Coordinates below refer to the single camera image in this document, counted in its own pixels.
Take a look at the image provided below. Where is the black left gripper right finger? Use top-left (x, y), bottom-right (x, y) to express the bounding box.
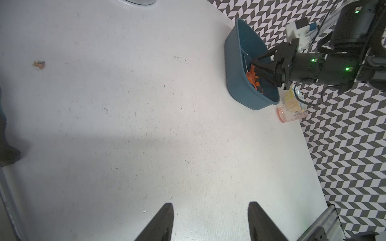
top-left (247, 201), bottom-right (288, 241)

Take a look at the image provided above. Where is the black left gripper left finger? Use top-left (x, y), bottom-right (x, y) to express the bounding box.
top-left (135, 203), bottom-right (174, 241)

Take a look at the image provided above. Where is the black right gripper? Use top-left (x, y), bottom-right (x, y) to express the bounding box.
top-left (251, 38), bottom-right (326, 90)

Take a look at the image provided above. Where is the black orange collar screwdriver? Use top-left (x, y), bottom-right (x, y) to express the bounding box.
top-left (246, 64), bottom-right (263, 93)

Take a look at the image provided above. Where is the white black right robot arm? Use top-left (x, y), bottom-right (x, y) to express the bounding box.
top-left (251, 1), bottom-right (386, 94)

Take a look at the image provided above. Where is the teal plastic storage box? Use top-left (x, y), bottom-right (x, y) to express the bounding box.
top-left (224, 19), bottom-right (280, 110)

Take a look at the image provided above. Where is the pink transparent plastic cup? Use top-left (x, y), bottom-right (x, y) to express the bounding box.
top-left (276, 101), bottom-right (308, 123)

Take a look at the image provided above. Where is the chrome glass holder stand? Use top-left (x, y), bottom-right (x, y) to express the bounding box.
top-left (124, 0), bottom-right (157, 6)

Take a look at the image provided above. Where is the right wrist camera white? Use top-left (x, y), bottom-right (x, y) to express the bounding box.
top-left (285, 17), bottom-right (318, 52)

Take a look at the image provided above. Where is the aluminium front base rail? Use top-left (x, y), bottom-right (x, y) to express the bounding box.
top-left (298, 204), bottom-right (346, 241)

